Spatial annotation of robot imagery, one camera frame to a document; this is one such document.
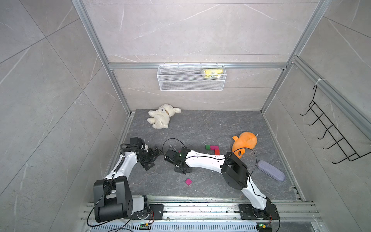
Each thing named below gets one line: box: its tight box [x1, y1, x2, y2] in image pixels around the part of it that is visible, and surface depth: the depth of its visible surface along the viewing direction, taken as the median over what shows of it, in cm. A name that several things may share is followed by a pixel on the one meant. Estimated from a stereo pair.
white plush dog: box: [146, 103, 182, 130], surface depth 109 cm
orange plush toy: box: [231, 131, 258, 159], surface depth 97 cm
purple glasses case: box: [256, 159, 286, 182], surface depth 87 cm
